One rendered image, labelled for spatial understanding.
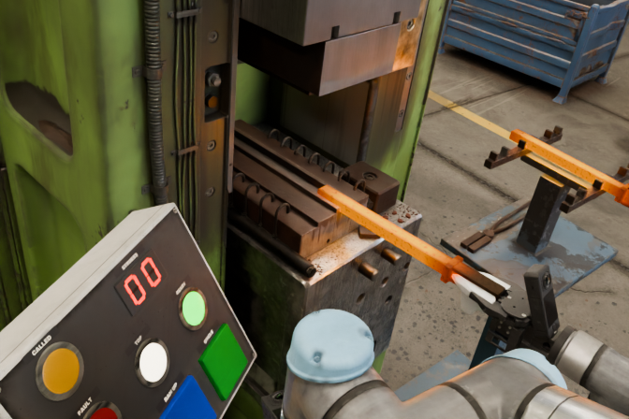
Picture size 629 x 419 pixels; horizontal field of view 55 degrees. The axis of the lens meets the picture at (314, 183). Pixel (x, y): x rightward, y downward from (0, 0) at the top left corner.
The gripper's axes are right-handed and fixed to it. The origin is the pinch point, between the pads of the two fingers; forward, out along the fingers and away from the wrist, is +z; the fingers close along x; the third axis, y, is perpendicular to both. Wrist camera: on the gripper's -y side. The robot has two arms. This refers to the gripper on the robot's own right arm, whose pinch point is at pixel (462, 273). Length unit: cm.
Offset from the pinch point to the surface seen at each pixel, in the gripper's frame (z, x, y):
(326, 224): 27.7, -5.4, 3.1
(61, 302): 17, -62, -19
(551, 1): 136, 350, 34
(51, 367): 12, -67, -17
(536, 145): 14, 57, -1
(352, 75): 27.3, -4.3, -28.7
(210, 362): 11.3, -46.8, -2.6
